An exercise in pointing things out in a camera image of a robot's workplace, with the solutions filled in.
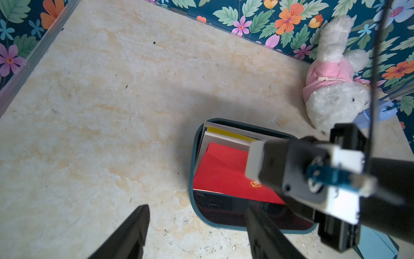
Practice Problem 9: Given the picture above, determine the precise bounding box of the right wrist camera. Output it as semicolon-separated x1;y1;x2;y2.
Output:
245;124;378;224

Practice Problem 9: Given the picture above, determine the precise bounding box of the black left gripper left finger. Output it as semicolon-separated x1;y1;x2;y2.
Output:
90;205;150;259

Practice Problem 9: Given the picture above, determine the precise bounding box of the red envelope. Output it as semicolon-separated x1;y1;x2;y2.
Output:
193;143;285;205

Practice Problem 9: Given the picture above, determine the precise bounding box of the teal storage box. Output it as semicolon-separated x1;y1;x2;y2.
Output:
189;118;316;235

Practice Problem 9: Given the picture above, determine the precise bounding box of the aluminium frame profile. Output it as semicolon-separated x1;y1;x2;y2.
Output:
1;1;79;114

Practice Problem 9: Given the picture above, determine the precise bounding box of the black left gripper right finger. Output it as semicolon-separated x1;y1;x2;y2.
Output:
246;206;304;259

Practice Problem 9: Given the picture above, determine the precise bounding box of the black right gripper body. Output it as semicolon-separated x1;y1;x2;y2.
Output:
284;194;361;253

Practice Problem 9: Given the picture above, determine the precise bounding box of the white plush bunny pink shirt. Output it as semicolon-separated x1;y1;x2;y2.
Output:
303;15;371;133

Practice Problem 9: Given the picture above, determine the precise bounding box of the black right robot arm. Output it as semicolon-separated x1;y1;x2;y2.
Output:
283;158;414;253

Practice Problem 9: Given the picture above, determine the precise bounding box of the blue faceted toy figure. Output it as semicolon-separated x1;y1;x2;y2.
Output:
353;100;399;130

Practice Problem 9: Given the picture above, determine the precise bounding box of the bright yellow envelope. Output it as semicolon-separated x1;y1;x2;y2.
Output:
207;127;255;142

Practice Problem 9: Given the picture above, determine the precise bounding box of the light blue envelope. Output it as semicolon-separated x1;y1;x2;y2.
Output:
354;226;400;259

